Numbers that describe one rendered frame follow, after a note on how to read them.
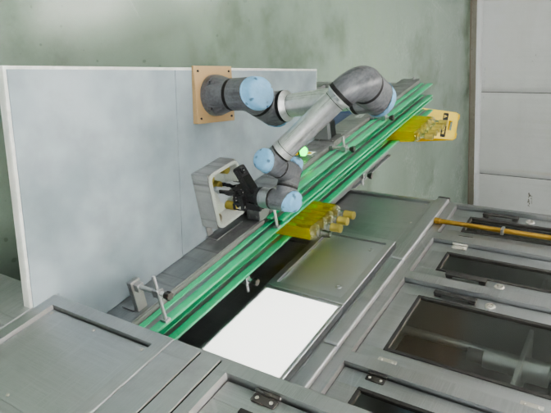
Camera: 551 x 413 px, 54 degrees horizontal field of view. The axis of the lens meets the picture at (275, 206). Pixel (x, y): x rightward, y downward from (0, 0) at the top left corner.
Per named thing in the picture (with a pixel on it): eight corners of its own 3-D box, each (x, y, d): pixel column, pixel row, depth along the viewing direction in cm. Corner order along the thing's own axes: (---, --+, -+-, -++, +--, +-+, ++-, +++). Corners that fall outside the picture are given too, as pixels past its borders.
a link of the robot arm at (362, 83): (374, 68, 161) (260, 179, 176) (389, 83, 169) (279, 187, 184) (353, 45, 166) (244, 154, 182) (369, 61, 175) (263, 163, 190)
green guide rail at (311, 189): (266, 219, 222) (283, 221, 218) (266, 216, 222) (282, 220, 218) (420, 96, 348) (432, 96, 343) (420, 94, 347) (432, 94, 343)
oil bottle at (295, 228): (272, 233, 228) (316, 242, 216) (270, 221, 226) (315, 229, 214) (279, 227, 232) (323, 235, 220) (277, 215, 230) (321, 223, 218)
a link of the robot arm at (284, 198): (306, 192, 192) (300, 215, 191) (280, 188, 198) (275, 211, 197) (295, 187, 185) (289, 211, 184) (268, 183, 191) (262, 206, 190)
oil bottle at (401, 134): (382, 139, 309) (431, 143, 294) (382, 130, 307) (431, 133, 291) (386, 136, 313) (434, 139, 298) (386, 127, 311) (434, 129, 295)
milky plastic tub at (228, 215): (202, 227, 210) (220, 230, 206) (191, 174, 201) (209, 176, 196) (230, 207, 223) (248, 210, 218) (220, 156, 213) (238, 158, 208)
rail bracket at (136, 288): (124, 311, 179) (173, 329, 166) (110, 269, 171) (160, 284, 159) (134, 303, 182) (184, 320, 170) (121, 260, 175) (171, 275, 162)
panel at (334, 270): (194, 360, 181) (279, 392, 163) (193, 353, 180) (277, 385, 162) (325, 233, 246) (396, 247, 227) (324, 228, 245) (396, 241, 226)
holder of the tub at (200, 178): (205, 238, 213) (220, 242, 209) (190, 174, 201) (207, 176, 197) (231, 219, 225) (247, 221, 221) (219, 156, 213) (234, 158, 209)
